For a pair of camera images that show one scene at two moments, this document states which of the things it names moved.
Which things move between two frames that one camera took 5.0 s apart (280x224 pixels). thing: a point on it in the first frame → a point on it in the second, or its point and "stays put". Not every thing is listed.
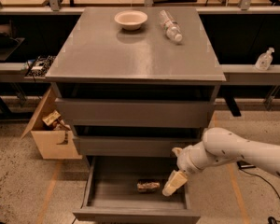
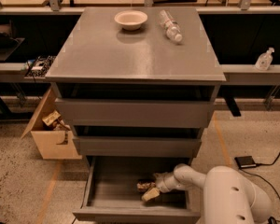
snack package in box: [51, 118] stays put
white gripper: [185, 160] → [161, 182]
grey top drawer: [136, 112] stays put
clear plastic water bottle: [172, 28] stays put
